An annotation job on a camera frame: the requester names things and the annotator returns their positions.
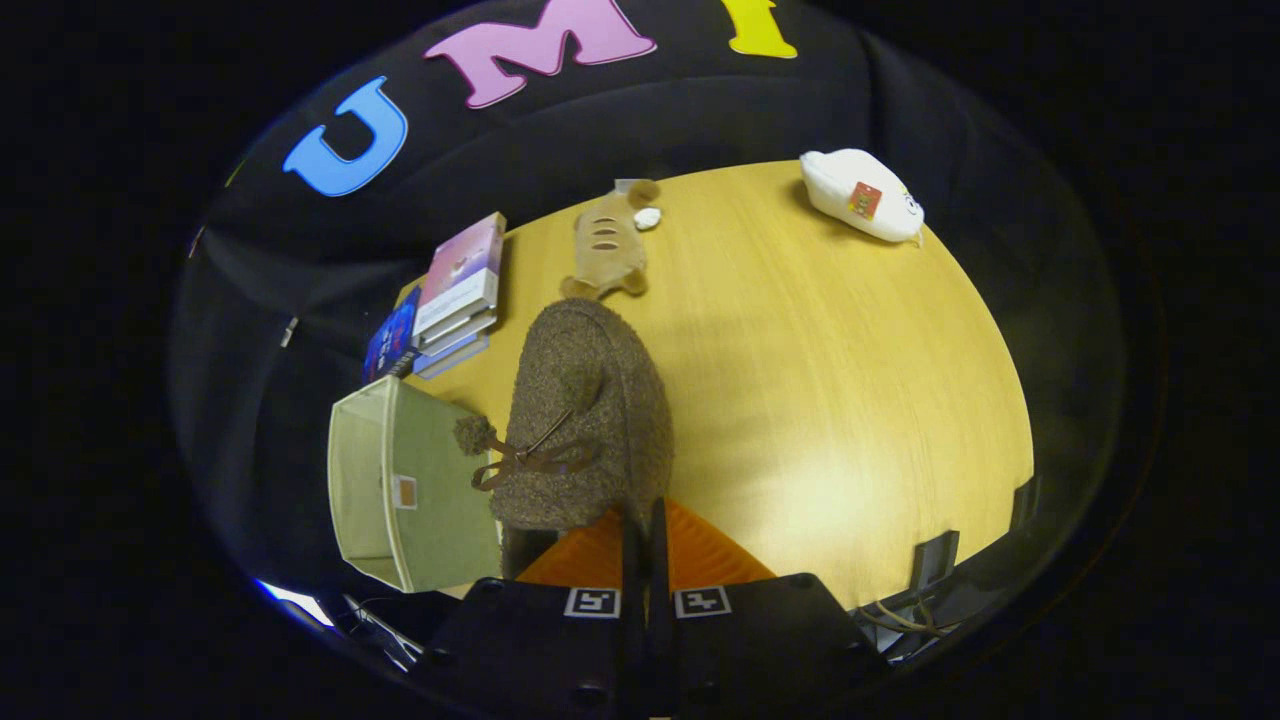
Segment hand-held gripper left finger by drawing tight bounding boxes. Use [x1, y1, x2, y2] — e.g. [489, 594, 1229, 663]
[412, 505, 646, 720]

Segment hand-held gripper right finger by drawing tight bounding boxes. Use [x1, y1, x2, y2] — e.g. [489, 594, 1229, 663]
[648, 497, 892, 720]

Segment green fabric storage box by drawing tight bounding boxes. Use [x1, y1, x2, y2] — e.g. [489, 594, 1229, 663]
[327, 375, 504, 594]

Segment brown fuzzy shoe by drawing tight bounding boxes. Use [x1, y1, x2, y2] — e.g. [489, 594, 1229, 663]
[453, 297, 677, 583]

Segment silver metal stand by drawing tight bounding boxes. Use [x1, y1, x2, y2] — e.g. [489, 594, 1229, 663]
[338, 594, 423, 673]

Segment pale blue book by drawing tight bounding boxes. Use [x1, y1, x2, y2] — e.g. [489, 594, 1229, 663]
[411, 332, 492, 380]

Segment white paperback book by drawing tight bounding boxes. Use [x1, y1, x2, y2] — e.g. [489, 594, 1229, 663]
[414, 308, 499, 348]

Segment dark blue book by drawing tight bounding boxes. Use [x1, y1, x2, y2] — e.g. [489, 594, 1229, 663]
[361, 284, 422, 385]

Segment pink cover book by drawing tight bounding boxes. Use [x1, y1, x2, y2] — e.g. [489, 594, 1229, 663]
[411, 211, 508, 337]

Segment tan plush toy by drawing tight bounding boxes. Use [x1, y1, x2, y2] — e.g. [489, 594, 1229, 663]
[559, 178, 663, 301]

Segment white plush toy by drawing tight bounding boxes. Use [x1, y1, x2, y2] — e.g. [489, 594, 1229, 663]
[799, 148, 926, 245]

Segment tan cable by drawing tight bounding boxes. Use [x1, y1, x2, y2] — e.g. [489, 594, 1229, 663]
[857, 597, 947, 640]

